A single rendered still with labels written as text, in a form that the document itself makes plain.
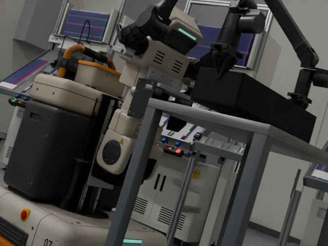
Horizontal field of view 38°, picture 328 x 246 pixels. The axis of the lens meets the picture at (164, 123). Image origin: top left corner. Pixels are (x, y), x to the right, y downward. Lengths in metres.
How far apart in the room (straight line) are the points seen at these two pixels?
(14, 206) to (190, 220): 1.67
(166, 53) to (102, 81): 0.36
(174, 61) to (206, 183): 1.55
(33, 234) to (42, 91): 0.61
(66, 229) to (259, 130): 0.85
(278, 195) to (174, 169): 2.66
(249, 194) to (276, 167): 4.76
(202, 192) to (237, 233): 2.16
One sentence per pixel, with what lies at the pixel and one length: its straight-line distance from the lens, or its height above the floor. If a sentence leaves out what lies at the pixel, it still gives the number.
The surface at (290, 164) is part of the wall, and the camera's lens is 6.01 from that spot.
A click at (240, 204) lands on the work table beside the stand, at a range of 1.31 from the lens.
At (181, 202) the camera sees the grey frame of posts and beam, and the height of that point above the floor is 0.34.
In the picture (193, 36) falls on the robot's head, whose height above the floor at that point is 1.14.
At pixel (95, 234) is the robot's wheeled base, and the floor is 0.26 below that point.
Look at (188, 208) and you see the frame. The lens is 3.26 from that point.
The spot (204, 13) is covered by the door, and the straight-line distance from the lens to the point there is 7.00.
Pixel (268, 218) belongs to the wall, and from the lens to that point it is 6.05.
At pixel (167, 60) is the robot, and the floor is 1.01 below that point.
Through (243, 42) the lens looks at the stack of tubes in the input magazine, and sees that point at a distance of 3.70.
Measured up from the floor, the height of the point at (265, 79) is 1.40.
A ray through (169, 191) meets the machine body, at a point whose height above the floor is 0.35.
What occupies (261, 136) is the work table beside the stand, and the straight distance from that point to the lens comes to 1.31.
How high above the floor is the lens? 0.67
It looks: 2 degrees up
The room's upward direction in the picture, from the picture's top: 17 degrees clockwise
